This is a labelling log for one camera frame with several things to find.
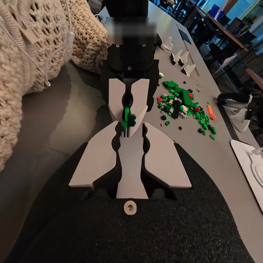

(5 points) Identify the narrow green lego plate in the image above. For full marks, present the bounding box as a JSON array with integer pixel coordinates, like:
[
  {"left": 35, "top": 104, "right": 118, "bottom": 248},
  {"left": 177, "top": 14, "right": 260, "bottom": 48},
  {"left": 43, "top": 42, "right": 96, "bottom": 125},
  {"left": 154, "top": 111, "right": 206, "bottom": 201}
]
[{"left": 121, "top": 106, "right": 130, "bottom": 132}]

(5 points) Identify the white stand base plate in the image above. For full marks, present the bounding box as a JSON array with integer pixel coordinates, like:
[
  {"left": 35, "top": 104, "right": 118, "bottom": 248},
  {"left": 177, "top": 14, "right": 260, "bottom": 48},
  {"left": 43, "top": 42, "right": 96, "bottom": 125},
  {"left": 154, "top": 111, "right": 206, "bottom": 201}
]
[{"left": 230, "top": 139, "right": 263, "bottom": 214}]

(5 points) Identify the long wooden desk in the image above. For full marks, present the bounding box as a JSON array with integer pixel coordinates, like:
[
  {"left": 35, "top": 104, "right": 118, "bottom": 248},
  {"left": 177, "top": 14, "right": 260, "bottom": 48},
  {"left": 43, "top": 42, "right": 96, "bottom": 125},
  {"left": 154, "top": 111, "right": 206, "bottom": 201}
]
[{"left": 194, "top": 5, "right": 263, "bottom": 91}]

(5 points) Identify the white earphone cable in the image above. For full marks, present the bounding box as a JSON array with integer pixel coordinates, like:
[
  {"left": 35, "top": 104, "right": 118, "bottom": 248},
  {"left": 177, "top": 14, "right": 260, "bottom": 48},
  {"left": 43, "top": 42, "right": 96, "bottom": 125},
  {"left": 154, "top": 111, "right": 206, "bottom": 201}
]
[{"left": 0, "top": 0, "right": 75, "bottom": 87}]

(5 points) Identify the blue table mat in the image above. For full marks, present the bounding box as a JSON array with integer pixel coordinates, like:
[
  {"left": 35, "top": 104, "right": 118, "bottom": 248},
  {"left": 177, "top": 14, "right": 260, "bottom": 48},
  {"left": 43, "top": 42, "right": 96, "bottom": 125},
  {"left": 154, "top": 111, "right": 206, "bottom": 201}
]
[{"left": 178, "top": 28, "right": 192, "bottom": 44}]

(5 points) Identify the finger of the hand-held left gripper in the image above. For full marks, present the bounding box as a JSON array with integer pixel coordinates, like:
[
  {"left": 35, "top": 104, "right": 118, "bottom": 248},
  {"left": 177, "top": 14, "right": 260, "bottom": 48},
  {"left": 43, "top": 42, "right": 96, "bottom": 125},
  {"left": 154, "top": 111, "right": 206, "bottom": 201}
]
[
  {"left": 128, "top": 79, "right": 150, "bottom": 137},
  {"left": 108, "top": 79, "right": 128, "bottom": 137}
]

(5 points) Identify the blue storage bin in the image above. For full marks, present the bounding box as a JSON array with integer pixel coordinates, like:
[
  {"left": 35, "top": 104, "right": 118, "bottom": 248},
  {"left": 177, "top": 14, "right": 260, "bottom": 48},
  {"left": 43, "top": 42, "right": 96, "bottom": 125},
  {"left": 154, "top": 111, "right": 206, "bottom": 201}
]
[{"left": 207, "top": 4, "right": 225, "bottom": 21}]

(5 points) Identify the black mesh office chair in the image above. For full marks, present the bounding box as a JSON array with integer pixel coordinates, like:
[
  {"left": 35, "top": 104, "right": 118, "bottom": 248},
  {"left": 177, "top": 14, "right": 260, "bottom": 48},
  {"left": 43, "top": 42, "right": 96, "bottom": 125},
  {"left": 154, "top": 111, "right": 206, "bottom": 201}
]
[{"left": 208, "top": 42, "right": 225, "bottom": 62}]

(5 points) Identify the orange brick separator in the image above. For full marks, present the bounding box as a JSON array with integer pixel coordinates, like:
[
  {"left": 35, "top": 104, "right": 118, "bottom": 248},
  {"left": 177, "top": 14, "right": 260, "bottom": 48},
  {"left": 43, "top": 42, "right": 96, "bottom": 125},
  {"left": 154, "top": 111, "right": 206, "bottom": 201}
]
[{"left": 207, "top": 105, "right": 217, "bottom": 120}]

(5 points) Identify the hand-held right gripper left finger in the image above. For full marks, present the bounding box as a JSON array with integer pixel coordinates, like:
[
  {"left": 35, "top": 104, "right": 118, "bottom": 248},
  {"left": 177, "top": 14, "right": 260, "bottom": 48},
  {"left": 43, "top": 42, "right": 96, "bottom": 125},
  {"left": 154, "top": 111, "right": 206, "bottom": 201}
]
[{"left": 69, "top": 121, "right": 122, "bottom": 191}]

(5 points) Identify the person in cream knit sweater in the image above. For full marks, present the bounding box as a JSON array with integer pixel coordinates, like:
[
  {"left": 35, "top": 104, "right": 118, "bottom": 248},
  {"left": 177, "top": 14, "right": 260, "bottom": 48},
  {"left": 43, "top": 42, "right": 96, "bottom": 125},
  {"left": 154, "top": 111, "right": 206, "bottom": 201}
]
[{"left": 0, "top": 0, "right": 73, "bottom": 171}]

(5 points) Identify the white paper sign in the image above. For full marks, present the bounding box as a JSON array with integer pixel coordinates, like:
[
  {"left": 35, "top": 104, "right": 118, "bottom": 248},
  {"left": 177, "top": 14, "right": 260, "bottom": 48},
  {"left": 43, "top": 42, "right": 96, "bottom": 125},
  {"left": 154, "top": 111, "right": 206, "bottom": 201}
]
[{"left": 214, "top": 54, "right": 238, "bottom": 74}]

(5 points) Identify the pile of loose lego pieces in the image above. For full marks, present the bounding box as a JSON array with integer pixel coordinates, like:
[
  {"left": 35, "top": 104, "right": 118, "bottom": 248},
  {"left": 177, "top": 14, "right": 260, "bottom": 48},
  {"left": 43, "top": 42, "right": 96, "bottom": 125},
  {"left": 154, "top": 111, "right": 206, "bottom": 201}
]
[{"left": 157, "top": 72, "right": 217, "bottom": 140}]

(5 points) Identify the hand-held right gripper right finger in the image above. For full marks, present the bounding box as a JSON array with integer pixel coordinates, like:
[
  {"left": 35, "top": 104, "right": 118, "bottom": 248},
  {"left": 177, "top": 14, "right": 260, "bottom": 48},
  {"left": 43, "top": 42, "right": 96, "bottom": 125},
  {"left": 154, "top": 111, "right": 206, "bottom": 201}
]
[{"left": 142, "top": 123, "right": 192, "bottom": 191}]

